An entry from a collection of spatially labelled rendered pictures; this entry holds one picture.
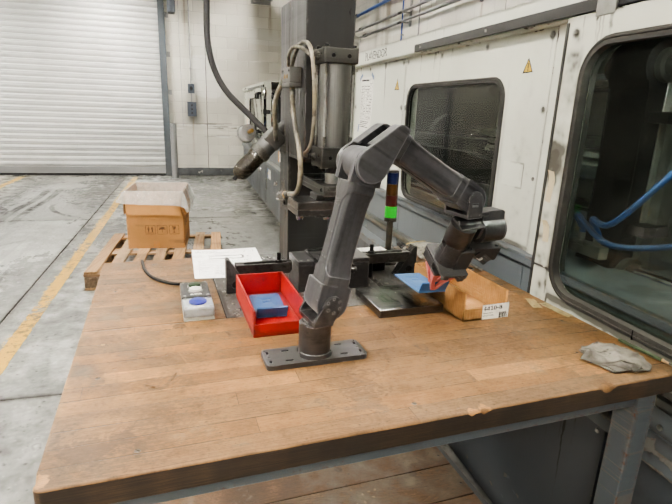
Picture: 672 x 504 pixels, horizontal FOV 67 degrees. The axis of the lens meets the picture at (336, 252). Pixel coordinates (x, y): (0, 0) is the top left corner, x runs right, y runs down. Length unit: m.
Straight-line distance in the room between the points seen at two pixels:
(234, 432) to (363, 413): 0.20
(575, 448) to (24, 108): 10.23
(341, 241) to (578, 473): 0.96
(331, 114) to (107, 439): 0.86
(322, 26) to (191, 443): 1.01
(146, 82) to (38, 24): 1.89
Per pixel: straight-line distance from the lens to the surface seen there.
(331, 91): 1.29
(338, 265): 0.93
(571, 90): 1.45
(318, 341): 0.96
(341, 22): 1.39
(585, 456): 1.54
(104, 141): 10.55
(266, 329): 1.08
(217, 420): 0.84
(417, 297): 1.29
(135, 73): 10.46
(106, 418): 0.89
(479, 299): 1.36
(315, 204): 1.28
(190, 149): 10.50
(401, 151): 0.94
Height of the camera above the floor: 1.37
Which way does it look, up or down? 16 degrees down
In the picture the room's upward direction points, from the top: 2 degrees clockwise
